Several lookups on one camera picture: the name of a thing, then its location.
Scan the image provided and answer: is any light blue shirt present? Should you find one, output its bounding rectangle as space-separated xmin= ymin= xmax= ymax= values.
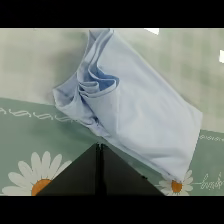
xmin=52 ymin=28 xmax=204 ymax=183

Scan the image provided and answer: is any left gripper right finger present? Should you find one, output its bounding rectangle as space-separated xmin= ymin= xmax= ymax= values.
xmin=101 ymin=143 xmax=165 ymax=197

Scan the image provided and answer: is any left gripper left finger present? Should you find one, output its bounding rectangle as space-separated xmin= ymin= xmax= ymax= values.
xmin=36 ymin=143 xmax=101 ymax=197

